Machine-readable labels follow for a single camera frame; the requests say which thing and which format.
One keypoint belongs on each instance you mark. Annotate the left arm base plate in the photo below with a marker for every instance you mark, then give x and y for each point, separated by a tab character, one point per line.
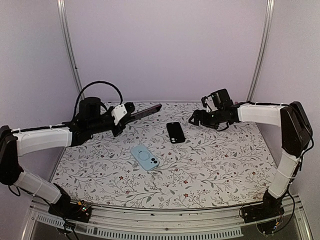
80	211

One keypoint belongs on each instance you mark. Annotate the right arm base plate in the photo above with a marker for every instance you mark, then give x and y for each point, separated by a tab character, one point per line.
253	213

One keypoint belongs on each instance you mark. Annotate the aluminium frame post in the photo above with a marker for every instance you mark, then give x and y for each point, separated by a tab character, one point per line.
62	13
262	49

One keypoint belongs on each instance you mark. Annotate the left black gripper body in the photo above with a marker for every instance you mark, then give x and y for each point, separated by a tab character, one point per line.
120	128

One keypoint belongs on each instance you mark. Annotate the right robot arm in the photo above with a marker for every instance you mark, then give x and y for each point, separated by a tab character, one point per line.
295	131

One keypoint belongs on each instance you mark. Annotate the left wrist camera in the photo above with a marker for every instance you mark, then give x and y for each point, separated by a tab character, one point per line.
130	107

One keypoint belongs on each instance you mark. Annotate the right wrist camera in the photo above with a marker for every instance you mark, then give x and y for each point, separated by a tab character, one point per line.
207	103

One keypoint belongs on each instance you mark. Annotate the floral patterned table mat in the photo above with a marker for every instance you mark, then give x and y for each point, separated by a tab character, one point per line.
209	169

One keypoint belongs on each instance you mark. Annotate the left aluminium frame post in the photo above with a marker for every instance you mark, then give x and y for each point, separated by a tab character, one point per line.
62	13

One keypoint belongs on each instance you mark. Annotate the light blue phone case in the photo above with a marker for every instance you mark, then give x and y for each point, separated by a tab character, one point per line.
144	157

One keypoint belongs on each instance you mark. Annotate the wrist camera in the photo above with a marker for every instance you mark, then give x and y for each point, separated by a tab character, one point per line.
207	103
130	107

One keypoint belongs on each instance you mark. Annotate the black phone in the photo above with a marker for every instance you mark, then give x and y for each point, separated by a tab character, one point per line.
149	111

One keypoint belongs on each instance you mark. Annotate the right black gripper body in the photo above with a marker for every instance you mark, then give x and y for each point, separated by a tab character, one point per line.
210	121

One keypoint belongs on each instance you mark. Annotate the right aluminium frame post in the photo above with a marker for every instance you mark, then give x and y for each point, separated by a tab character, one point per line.
262	49

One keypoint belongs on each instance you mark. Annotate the front aluminium rail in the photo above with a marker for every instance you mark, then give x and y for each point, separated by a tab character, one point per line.
123	223

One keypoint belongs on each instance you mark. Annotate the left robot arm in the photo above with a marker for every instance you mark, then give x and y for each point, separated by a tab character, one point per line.
82	127

